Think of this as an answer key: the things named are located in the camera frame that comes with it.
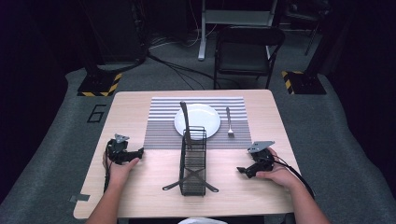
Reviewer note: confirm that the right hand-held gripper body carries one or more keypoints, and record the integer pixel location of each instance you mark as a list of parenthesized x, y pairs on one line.
[(261, 158)]

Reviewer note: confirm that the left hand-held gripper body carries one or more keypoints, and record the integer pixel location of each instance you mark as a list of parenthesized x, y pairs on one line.
[(117, 151)]

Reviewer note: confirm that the person's left hand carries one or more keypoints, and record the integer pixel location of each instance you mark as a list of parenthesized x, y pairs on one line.
[(120, 171)]

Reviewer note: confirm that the person's right hand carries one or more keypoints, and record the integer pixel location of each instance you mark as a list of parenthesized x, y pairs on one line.
[(278, 174)]

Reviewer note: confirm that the grey striped placemat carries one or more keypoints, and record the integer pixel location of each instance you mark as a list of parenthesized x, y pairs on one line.
[(162, 137)]

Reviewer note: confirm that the silver fork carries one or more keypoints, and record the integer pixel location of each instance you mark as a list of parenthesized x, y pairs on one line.
[(229, 124)]

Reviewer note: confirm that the dark table knife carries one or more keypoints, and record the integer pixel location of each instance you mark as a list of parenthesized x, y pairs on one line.
[(186, 121)]

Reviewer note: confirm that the grey tape strip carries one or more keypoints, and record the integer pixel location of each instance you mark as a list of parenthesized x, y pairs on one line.
[(79, 198)]

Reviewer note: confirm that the white round plate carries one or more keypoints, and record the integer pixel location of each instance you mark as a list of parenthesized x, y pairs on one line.
[(202, 119)]

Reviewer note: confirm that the yellow-black striped stand base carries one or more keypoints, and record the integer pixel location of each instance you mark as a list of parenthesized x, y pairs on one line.
[(303, 82), (99, 84)]

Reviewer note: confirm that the black folding chair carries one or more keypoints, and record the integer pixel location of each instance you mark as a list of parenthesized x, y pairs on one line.
[(246, 56)]

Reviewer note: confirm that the dark metal stand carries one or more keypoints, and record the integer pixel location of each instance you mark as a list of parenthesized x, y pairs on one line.
[(311, 28)]

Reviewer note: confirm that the white metal desk frame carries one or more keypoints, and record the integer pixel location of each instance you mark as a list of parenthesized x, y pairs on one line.
[(218, 17)]

